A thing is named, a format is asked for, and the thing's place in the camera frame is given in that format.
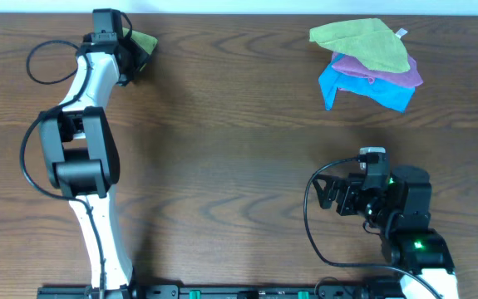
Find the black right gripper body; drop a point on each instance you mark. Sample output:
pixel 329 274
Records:
pixel 344 196

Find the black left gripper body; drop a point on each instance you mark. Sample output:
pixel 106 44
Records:
pixel 130 56

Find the light green microfiber cloth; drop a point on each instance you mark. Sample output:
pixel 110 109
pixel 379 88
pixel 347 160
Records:
pixel 140 45

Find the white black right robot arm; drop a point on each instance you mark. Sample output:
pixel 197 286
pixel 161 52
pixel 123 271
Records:
pixel 395 206

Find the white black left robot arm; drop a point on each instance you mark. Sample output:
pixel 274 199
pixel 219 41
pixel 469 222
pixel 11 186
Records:
pixel 82 160

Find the blue cloth in pile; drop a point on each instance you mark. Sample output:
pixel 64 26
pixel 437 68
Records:
pixel 385 93

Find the purple cloth in pile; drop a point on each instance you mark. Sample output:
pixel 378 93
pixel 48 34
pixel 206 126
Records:
pixel 351 66

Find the olive green cloth on pile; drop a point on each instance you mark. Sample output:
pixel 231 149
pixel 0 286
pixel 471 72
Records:
pixel 368 40

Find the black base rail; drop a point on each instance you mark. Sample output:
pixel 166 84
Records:
pixel 175 292

